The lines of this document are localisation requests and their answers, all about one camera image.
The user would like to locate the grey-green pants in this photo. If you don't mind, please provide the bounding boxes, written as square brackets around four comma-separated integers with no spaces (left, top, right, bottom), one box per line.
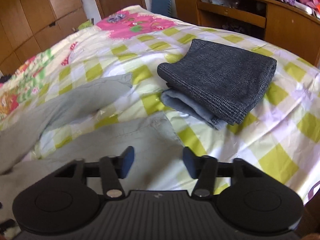
[0,73,185,233]

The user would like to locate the colourful checked bed quilt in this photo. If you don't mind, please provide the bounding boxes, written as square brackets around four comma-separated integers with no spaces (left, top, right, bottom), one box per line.
[1,6,319,209]

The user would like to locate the folded dark grey pants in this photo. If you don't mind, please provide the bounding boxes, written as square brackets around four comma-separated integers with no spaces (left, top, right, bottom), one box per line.
[157,39,277,129]

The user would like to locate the wooden sideboard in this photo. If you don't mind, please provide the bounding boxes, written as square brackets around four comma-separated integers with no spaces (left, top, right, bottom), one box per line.
[175,0,319,67]

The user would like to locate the blue foam mat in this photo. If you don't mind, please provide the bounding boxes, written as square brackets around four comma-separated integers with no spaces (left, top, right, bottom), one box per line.
[151,0,171,17]

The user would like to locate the wooden wardrobe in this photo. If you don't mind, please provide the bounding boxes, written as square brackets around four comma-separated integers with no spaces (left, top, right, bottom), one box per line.
[1,0,87,75]

